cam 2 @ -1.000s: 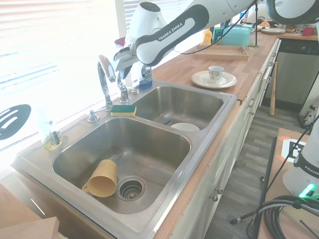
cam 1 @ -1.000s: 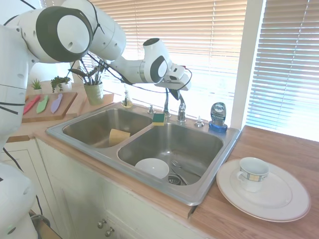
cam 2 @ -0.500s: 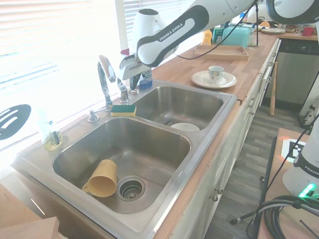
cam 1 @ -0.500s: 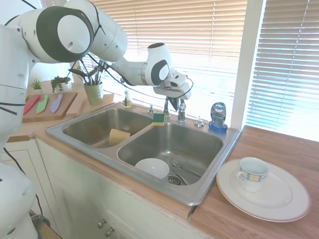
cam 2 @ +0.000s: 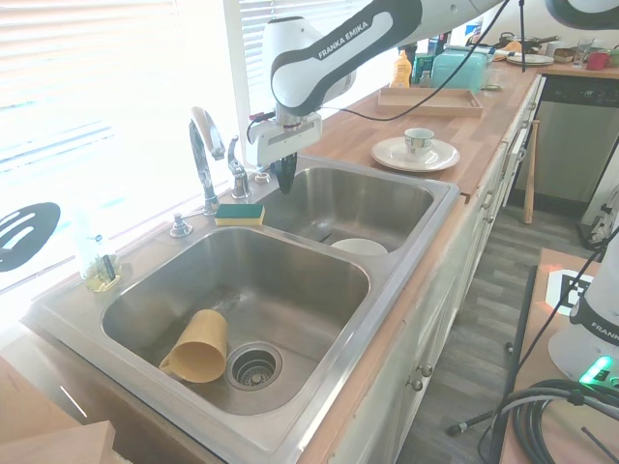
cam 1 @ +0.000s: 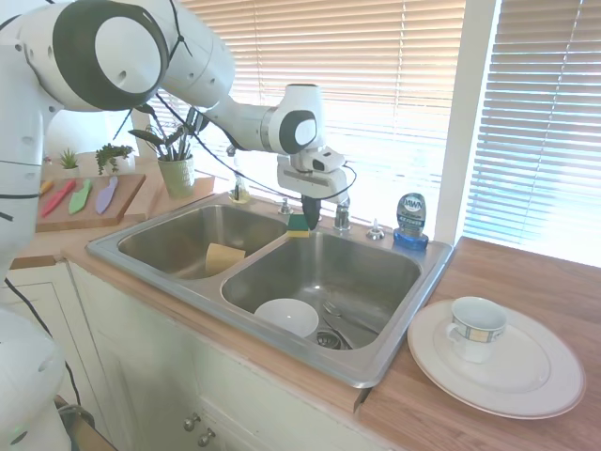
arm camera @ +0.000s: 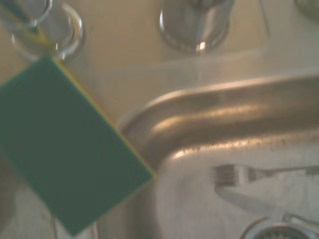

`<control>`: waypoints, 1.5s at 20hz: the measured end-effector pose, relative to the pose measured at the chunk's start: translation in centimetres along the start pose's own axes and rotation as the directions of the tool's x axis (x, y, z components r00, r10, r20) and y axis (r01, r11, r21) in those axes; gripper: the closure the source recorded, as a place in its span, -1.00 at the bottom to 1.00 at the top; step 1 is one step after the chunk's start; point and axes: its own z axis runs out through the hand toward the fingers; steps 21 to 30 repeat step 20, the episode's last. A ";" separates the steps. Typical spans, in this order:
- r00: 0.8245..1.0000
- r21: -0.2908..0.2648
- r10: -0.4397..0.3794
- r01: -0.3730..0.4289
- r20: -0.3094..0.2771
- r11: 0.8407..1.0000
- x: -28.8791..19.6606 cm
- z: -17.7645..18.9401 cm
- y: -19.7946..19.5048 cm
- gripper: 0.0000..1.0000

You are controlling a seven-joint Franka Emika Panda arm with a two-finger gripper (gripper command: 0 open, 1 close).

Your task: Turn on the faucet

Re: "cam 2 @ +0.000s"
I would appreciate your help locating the yellow green sponge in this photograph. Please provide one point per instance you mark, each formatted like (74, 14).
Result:
(239, 213)

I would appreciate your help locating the red white wrist camera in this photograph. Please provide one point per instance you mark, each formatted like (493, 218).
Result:
(256, 117)

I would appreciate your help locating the white patterned teacup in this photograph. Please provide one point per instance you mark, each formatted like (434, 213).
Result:
(418, 142)

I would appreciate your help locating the chrome sink faucet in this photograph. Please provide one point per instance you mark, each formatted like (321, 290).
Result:
(199, 145)

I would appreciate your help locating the printed marker tag sheet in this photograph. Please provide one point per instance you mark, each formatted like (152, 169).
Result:
(561, 290)

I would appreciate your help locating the white bowl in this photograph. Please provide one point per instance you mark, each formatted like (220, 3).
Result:
(360, 248)

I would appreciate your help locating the stack of white plates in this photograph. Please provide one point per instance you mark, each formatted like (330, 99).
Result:
(537, 60)

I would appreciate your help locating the clear drinking glass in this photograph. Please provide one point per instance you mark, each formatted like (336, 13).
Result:
(582, 53)

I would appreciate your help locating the wooden serving tray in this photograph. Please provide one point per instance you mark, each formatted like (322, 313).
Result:
(454, 111)

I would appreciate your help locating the red mug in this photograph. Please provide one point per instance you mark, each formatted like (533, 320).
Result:
(598, 62)

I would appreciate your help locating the clear soap bottle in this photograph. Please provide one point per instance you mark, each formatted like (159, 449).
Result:
(97, 261)

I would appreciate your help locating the teal toaster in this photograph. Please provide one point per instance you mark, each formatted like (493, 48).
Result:
(459, 72)

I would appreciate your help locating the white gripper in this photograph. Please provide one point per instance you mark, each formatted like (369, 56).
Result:
(280, 140)

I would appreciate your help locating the thin black pole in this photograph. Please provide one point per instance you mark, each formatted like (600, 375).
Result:
(522, 38)

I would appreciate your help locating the black steel dishwasher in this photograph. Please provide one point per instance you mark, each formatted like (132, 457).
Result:
(566, 145)

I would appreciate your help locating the yellow plastic cup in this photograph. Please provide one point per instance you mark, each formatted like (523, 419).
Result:
(198, 353)

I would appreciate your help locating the dark frying pan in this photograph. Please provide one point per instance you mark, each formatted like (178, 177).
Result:
(532, 43)

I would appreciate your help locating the metal cabinet knob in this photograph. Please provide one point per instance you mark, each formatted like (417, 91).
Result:
(416, 384)
(427, 369)

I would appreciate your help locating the white kitchen cabinets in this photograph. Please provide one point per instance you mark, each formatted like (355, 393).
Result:
(435, 338)

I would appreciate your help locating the white window blinds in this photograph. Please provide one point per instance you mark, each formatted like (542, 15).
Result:
(246, 58)

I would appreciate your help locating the white black-trimmed object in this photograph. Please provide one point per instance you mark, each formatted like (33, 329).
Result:
(604, 227)

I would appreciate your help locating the beige bowl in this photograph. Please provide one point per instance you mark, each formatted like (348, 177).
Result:
(565, 55)

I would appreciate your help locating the black tripod stand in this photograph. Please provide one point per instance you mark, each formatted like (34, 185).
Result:
(524, 314)

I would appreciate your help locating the yellow mustard bottle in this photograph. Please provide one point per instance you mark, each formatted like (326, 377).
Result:
(400, 70)

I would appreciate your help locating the stainless double sink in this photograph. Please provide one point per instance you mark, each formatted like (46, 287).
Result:
(290, 270)

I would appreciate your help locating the white dinner plate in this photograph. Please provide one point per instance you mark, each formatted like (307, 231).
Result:
(440, 157)

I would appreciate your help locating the wooden board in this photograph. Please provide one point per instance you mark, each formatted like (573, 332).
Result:
(48, 435)

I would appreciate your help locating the small green dish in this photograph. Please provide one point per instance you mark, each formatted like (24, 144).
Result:
(492, 87)

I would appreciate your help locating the black slotted spatula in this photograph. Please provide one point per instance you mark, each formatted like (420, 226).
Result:
(43, 227)

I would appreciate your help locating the chrome soap pump cap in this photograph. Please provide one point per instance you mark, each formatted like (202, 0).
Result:
(181, 228)

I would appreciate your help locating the metal drain strainer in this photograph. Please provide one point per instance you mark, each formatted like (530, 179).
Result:
(254, 366)

